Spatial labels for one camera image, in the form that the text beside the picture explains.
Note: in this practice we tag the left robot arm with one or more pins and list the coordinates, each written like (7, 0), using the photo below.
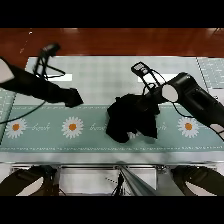
(31, 85)

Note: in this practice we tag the black garment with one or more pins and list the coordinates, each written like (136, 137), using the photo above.
(128, 120)

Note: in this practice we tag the silver frame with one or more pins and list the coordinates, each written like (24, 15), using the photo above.
(140, 187)

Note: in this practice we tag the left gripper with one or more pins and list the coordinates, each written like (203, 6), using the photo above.
(72, 97)

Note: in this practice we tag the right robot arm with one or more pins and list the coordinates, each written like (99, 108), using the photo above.
(196, 96)

